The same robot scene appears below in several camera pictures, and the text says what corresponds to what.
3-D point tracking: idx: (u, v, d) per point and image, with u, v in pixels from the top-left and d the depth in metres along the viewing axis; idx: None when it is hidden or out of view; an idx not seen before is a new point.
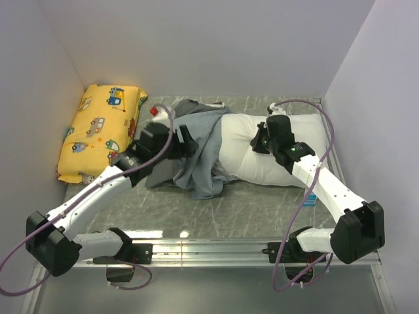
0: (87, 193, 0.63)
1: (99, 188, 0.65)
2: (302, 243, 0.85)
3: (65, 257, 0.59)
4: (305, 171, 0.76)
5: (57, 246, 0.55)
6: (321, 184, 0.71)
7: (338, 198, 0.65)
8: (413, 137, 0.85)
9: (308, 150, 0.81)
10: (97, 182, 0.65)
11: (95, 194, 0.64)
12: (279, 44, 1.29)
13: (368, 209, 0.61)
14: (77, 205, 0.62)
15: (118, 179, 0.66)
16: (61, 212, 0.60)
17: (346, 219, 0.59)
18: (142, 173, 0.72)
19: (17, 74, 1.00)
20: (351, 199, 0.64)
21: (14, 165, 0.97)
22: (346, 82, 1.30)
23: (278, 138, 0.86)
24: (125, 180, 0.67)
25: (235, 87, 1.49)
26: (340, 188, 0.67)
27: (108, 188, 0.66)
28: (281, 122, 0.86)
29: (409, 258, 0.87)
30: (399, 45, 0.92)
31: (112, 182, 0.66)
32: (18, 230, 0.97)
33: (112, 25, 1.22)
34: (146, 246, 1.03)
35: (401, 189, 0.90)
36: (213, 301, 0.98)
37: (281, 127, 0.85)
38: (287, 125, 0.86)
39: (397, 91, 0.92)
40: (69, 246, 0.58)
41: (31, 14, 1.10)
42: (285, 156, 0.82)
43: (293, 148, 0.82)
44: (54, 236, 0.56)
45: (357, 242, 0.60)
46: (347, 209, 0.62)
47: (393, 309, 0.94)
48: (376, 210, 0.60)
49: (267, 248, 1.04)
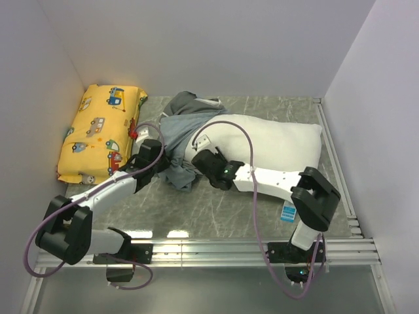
0: (106, 184, 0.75)
1: (114, 183, 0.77)
2: (300, 244, 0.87)
3: (81, 241, 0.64)
4: (246, 182, 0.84)
5: (83, 222, 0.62)
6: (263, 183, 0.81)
7: (280, 184, 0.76)
8: (413, 135, 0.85)
9: (237, 164, 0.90)
10: (112, 178, 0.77)
11: (110, 186, 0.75)
12: (279, 43, 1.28)
13: (306, 175, 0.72)
14: (96, 192, 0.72)
15: (127, 179, 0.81)
16: (86, 195, 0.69)
17: (293, 193, 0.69)
18: (144, 181, 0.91)
19: (18, 74, 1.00)
20: (289, 178, 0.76)
21: (14, 164, 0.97)
22: (345, 82, 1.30)
23: (210, 170, 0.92)
24: (133, 180, 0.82)
25: (234, 87, 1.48)
26: (277, 176, 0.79)
27: (120, 184, 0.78)
28: (205, 156, 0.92)
29: (410, 259, 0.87)
30: (399, 44, 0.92)
31: (124, 180, 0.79)
32: (19, 229, 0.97)
33: (112, 23, 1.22)
34: (146, 246, 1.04)
35: (402, 188, 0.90)
36: (213, 301, 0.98)
37: (207, 160, 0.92)
38: (210, 156, 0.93)
39: (397, 89, 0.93)
40: (88, 229, 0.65)
41: (32, 13, 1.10)
42: (224, 181, 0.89)
43: (226, 170, 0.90)
44: (79, 213, 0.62)
45: (317, 207, 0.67)
46: (292, 186, 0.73)
47: (393, 309, 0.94)
48: (309, 171, 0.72)
49: (268, 248, 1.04)
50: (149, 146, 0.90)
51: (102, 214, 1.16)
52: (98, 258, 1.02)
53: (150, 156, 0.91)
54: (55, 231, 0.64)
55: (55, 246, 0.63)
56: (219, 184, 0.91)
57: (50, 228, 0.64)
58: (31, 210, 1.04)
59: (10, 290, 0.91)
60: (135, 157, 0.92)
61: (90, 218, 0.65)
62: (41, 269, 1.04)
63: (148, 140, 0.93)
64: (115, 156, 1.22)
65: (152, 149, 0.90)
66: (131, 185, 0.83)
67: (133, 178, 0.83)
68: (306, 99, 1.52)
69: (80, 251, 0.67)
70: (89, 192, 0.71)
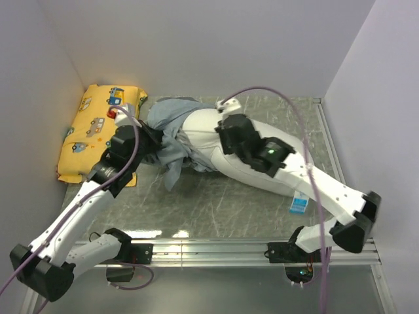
0: (68, 216, 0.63)
1: (78, 208, 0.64)
2: (302, 246, 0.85)
3: (57, 282, 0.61)
4: (296, 177, 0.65)
5: (46, 275, 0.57)
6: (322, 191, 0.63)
7: (343, 200, 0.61)
8: (413, 135, 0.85)
9: (285, 148, 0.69)
10: (76, 202, 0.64)
11: (76, 214, 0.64)
12: (279, 43, 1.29)
13: (371, 203, 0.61)
14: (59, 231, 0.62)
15: (97, 195, 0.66)
16: (44, 243, 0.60)
17: (359, 224, 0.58)
18: (122, 182, 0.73)
19: (18, 74, 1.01)
20: (354, 197, 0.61)
21: (14, 164, 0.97)
22: (346, 82, 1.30)
23: (247, 142, 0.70)
24: (104, 193, 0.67)
25: (234, 87, 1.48)
26: (338, 187, 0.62)
27: (88, 205, 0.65)
28: (243, 124, 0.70)
29: (410, 259, 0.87)
30: (399, 45, 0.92)
31: (91, 199, 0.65)
32: (19, 229, 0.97)
33: (112, 23, 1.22)
34: (146, 246, 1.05)
35: (402, 188, 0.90)
36: (212, 301, 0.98)
37: (245, 129, 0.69)
38: (249, 125, 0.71)
39: (397, 89, 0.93)
40: (61, 271, 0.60)
41: (32, 13, 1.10)
42: (262, 161, 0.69)
43: (270, 150, 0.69)
44: (41, 266, 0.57)
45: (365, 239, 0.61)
46: (357, 212, 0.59)
47: (394, 309, 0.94)
48: (376, 201, 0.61)
49: (267, 249, 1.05)
50: (122, 140, 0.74)
51: (102, 214, 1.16)
52: None
53: (127, 151, 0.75)
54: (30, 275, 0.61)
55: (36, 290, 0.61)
56: (253, 161, 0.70)
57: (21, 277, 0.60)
58: (31, 210, 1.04)
59: (10, 290, 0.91)
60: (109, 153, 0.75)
61: (55, 267, 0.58)
62: None
63: (120, 132, 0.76)
64: None
65: (126, 142, 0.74)
66: (108, 195, 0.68)
67: (103, 190, 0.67)
68: (306, 99, 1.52)
69: (68, 282, 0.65)
70: (49, 235, 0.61)
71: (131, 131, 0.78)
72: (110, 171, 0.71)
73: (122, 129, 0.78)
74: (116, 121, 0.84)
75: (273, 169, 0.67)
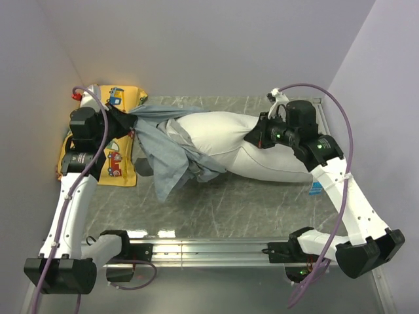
0: (65, 213, 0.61)
1: (71, 202, 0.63)
2: (302, 244, 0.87)
3: (85, 273, 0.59)
4: (328, 179, 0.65)
5: (72, 269, 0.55)
6: (349, 206, 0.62)
7: (363, 223, 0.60)
8: (413, 135, 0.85)
9: (335, 150, 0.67)
10: (64, 198, 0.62)
11: (71, 209, 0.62)
12: (279, 43, 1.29)
13: (391, 240, 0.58)
14: (63, 228, 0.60)
15: (82, 183, 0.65)
16: (54, 244, 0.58)
17: (366, 250, 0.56)
18: (99, 163, 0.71)
19: (18, 72, 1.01)
20: (376, 225, 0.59)
21: (14, 164, 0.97)
22: (346, 82, 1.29)
23: (300, 129, 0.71)
24: (88, 179, 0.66)
25: (234, 87, 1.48)
26: (366, 209, 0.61)
27: (77, 196, 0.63)
28: (305, 109, 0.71)
29: (410, 258, 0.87)
30: (399, 44, 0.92)
31: (79, 189, 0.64)
32: (18, 228, 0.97)
33: (112, 23, 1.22)
34: (146, 246, 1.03)
35: (402, 188, 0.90)
36: (212, 301, 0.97)
37: (305, 116, 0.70)
38: (313, 114, 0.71)
39: (397, 89, 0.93)
40: (82, 261, 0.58)
41: (31, 12, 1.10)
42: (307, 152, 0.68)
43: (319, 145, 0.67)
44: (65, 265, 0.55)
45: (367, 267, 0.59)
46: (370, 239, 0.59)
47: (393, 309, 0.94)
48: (398, 241, 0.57)
49: (267, 248, 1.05)
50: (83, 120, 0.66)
51: (102, 214, 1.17)
52: None
53: (91, 132, 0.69)
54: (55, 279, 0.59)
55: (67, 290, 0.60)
56: (298, 150, 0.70)
57: (47, 285, 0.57)
58: (31, 209, 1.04)
59: (10, 290, 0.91)
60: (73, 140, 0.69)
61: (78, 260, 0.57)
62: None
63: (76, 112, 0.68)
64: (114, 156, 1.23)
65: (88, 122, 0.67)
66: (91, 180, 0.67)
67: (87, 175, 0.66)
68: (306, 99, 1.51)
69: (92, 271, 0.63)
70: (55, 237, 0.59)
71: (88, 110, 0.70)
72: (84, 157, 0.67)
73: (80, 111, 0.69)
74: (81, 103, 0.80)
75: (315, 163, 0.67)
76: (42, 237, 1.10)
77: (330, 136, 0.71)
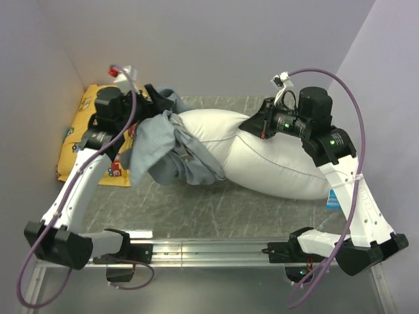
0: (74, 185, 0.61)
1: (80, 176, 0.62)
2: (302, 244, 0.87)
3: (80, 248, 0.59)
4: (339, 179, 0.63)
5: (67, 243, 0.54)
6: (358, 207, 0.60)
7: (369, 226, 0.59)
8: (413, 134, 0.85)
9: (347, 147, 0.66)
10: (76, 172, 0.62)
11: (80, 182, 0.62)
12: (279, 43, 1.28)
13: (395, 245, 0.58)
14: (69, 199, 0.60)
15: (96, 161, 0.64)
16: (56, 213, 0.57)
17: (370, 252, 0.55)
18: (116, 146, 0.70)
19: (18, 72, 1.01)
20: (382, 229, 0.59)
21: (15, 163, 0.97)
22: (346, 82, 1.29)
23: (313, 122, 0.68)
24: (102, 158, 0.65)
25: (234, 87, 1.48)
26: (373, 211, 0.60)
27: (88, 173, 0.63)
28: (320, 101, 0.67)
29: (410, 258, 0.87)
30: (399, 44, 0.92)
31: (91, 165, 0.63)
32: (18, 228, 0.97)
33: (112, 23, 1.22)
34: (146, 246, 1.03)
35: (402, 188, 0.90)
36: (211, 301, 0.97)
37: (319, 108, 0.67)
38: (328, 106, 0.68)
39: (397, 88, 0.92)
40: (78, 237, 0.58)
41: (31, 12, 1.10)
42: (317, 147, 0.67)
43: (332, 140, 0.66)
44: (59, 237, 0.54)
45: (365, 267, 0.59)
46: (375, 243, 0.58)
47: (393, 309, 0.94)
48: (402, 246, 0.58)
49: (267, 248, 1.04)
50: (106, 100, 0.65)
51: (102, 214, 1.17)
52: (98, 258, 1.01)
53: (114, 112, 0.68)
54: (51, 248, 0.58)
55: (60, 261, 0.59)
56: (308, 143, 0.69)
57: (43, 252, 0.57)
58: (31, 209, 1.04)
59: (10, 290, 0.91)
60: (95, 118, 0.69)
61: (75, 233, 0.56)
62: (41, 268, 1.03)
63: (101, 92, 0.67)
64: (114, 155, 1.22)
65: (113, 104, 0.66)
66: (105, 160, 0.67)
67: (103, 153, 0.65)
68: None
69: (88, 249, 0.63)
70: (57, 206, 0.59)
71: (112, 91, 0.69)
72: (103, 137, 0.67)
73: (106, 90, 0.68)
74: (116, 82, 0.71)
75: (325, 159, 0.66)
76: None
77: (344, 131, 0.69)
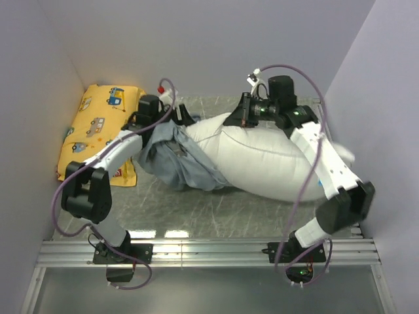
0: (114, 146, 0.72)
1: (120, 144, 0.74)
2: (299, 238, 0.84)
3: (103, 201, 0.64)
4: (305, 140, 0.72)
5: (103, 180, 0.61)
6: (323, 159, 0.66)
7: (334, 174, 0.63)
8: (413, 134, 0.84)
9: (311, 116, 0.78)
10: (118, 139, 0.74)
11: (118, 147, 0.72)
12: (279, 42, 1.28)
13: (362, 190, 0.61)
14: (107, 154, 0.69)
15: (133, 138, 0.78)
16: (97, 158, 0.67)
17: (338, 197, 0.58)
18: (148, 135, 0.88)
19: (18, 72, 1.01)
20: (348, 176, 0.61)
21: (15, 164, 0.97)
22: (346, 82, 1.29)
23: (281, 99, 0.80)
24: (137, 140, 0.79)
25: (234, 87, 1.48)
26: (338, 164, 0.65)
27: (126, 144, 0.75)
28: (284, 81, 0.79)
29: (410, 259, 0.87)
30: (399, 44, 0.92)
31: (129, 140, 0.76)
32: (18, 228, 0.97)
33: (111, 23, 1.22)
34: (146, 246, 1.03)
35: (402, 188, 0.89)
36: (211, 301, 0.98)
37: (285, 87, 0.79)
38: (292, 85, 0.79)
39: (397, 89, 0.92)
40: (107, 186, 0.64)
41: (31, 12, 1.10)
42: (285, 120, 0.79)
43: (296, 112, 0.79)
44: (96, 174, 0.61)
45: (343, 217, 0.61)
46: (343, 187, 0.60)
47: (393, 309, 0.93)
48: (368, 190, 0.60)
49: (267, 248, 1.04)
50: (148, 101, 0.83)
51: None
52: (98, 258, 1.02)
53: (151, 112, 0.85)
54: (78, 193, 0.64)
55: (79, 208, 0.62)
56: (277, 118, 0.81)
57: (72, 193, 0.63)
58: (31, 209, 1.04)
59: (10, 290, 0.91)
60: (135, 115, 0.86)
61: (108, 180, 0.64)
62: (42, 268, 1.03)
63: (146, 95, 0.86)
64: None
65: (152, 104, 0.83)
66: (138, 141, 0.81)
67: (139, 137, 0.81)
68: (306, 99, 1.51)
69: (106, 210, 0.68)
70: (99, 155, 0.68)
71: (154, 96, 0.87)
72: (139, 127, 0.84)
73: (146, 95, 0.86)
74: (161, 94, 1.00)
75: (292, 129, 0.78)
76: (42, 237, 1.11)
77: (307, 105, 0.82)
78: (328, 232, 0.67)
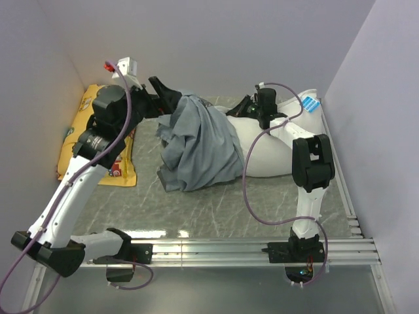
0: (60, 199, 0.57)
1: (69, 190, 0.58)
2: (296, 228, 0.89)
3: (68, 260, 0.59)
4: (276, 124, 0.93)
5: (52, 259, 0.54)
6: (285, 129, 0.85)
7: (296, 135, 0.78)
8: (413, 134, 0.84)
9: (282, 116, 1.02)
10: (65, 183, 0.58)
11: (67, 198, 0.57)
12: (279, 43, 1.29)
13: (317, 139, 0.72)
14: (54, 214, 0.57)
15: (86, 173, 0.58)
16: (41, 227, 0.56)
17: (295, 140, 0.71)
18: (114, 153, 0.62)
19: (18, 72, 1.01)
20: (306, 134, 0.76)
21: (14, 163, 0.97)
22: (345, 83, 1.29)
23: (264, 107, 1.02)
24: (94, 170, 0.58)
25: (234, 87, 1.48)
26: (299, 129, 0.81)
27: (78, 185, 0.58)
28: (268, 93, 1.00)
29: (409, 259, 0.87)
30: (397, 44, 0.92)
31: (82, 178, 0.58)
32: (18, 228, 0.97)
33: (111, 23, 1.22)
34: (146, 246, 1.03)
35: (401, 188, 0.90)
36: (211, 301, 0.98)
37: (268, 98, 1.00)
38: (273, 97, 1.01)
39: (396, 89, 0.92)
40: (64, 250, 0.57)
41: (31, 12, 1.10)
42: (264, 123, 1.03)
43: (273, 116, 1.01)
44: (42, 254, 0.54)
45: (307, 163, 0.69)
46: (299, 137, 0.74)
47: (393, 309, 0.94)
48: (321, 136, 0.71)
49: (267, 248, 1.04)
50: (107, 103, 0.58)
51: (102, 214, 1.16)
52: (98, 258, 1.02)
53: (115, 116, 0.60)
54: None
55: None
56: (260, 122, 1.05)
57: None
58: (31, 209, 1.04)
59: (10, 290, 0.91)
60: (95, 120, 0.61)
61: (59, 250, 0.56)
62: (42, 269, 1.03)
63: (106, 93, 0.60)
64: None
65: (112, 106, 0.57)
66: (99, 168, 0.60)
67: (97, 165, 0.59)
68: None
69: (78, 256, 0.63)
70: (44, 220, 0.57)
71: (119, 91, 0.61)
72: (98, 142, 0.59)
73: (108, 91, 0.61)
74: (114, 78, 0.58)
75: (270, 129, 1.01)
76: None
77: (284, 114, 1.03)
78: (308, 189, 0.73)
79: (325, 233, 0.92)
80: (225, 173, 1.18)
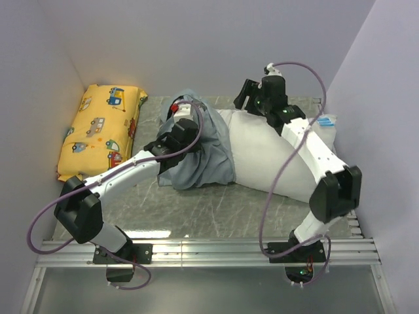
0: (124, 168, 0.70)
1: (133, 167, 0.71)
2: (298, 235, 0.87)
3: (93, 224, 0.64)
4: (294, 134, 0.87)
5: (92, 209, 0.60)
6: (308, 148, 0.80)
7: (321, 160, 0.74)
8: (412, 135, 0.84)
9: (298, 113, 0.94)
10: (131, 161, 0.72)
11: (128, 170, 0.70)
12: (278, 42, 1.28)
13: (349, 173, 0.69)
14: (113, 176, 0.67)
15: (150, 163, 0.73)
16: (99, 180, 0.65)
17: (326, 179, 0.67)
18: (169, 163, 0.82)
19: (18, 72, 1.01)
20: (334, 161, 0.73)
21: (15, 164, 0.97)
22: (345, 83, 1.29)
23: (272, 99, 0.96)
24: (155, 165, 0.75)
25: (234, 87, 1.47)
26: (325, 152, 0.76)
27: (140, 168, 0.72)
28: (276, 84, 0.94)
29: (409, 258, 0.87)
30: (397, 45, 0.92)
31: (145, 164, 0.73)
32: (19, 228, 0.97)
33: (111, 23, 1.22)
34: (146, 246, 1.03)
35: (402, 189, 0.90)
36: (211, 301, 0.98)
37: (276, 88, 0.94)
38: (281, 87, 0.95)
39: (396, 89, 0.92)
40: (98, 214, 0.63)
41: (31, 12, 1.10)
42: (275, 119, 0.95)
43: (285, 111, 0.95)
44: (88, 200, 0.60)
45: (334, 203, 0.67)
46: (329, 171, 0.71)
47: (393, 309, 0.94)
48: (355, 173, 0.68)
49: (267, 248, 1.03)
50: (183, 127, 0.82)
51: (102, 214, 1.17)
52: (98, 258, 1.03)
53: (183, 139, 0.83)
54: (71, 209, 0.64)
55: (69, 223, 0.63)
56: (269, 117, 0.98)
57: (63, 207, 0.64)
58: (31, 209, 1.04)
59: (10, 291, 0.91)
60: (167, 136, 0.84)
61: (99, 209, 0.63)
62: (42, 269, 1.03)
63: (185, 121, 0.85)
64: (115, 156, 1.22)
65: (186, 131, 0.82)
66: (155, 169, 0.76)
67: (156, 161, 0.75)
68: (306, 99, 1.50)
69: (95, 230, 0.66)
70: (103, 176, 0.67)
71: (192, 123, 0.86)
72: (163, 151, 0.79)
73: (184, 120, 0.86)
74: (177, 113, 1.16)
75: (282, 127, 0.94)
76: (42, 237, 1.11)
77: (297, 107, 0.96)
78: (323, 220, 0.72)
79: (325, 235, 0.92)
80: (217, 172, 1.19)
